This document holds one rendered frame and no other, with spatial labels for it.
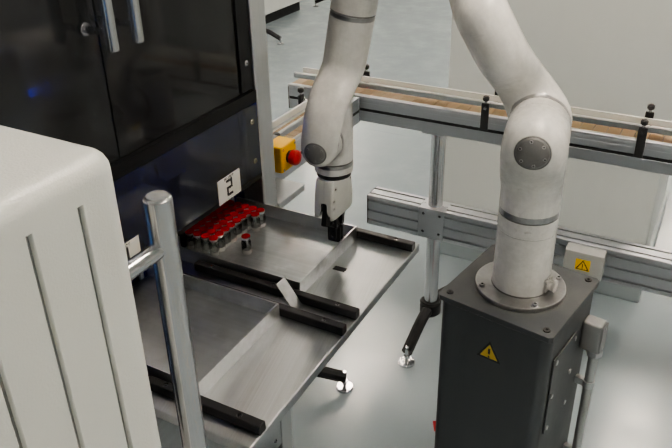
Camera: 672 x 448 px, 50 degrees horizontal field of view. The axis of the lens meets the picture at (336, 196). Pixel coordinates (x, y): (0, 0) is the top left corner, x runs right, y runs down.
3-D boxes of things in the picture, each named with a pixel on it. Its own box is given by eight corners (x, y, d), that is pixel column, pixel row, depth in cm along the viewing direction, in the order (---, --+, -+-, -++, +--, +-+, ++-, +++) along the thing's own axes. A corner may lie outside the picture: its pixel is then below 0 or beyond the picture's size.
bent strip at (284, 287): (277, 308, 147) (275, 284, 144) (285, 300, 149) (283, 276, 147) (338, 327, 141) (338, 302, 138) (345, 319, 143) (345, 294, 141)
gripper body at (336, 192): (330, 155, 163) (331, 199, 168) (307, 173, 155) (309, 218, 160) (359, 161, 160) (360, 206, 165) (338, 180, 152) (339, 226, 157)
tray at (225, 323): (57, 342, 139) (53, 328, 137) (148, 275, 159) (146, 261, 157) (198, 400, 124) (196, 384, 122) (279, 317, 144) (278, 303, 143)
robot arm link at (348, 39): (357, 30, 130) (332, 177, 145) (381, 10, 143) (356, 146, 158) (310, 19, 132) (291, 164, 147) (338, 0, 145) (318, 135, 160)
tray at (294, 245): (172, 257, 165) (170, 244, 163) (238, 208, 185) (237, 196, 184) (300, 296, 150) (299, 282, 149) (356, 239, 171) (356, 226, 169)
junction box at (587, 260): (561, 272, 232) (564, 249, 228) (564, 265, 236) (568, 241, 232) (600, 282, 227) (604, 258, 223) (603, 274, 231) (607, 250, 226)
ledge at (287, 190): (236, 198, 194) (235, 192, 193) (262, 179, 204) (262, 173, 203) (279, 209, 188) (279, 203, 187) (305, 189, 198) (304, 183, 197)
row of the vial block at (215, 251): (208, 255, 165) (206, 238, 163) (252, 221, 179) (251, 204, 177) (216, 258, 164) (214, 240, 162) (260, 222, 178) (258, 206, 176)
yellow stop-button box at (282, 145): (259, 169, 187) (257, 143, 184) (274, 158, 193) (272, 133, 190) (283, 174, 184) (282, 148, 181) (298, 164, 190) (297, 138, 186)
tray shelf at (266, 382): (39, 365, 136) (36, 358, 135) (250, 206, 190) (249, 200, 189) (250, 457, 115) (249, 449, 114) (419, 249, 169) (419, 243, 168)
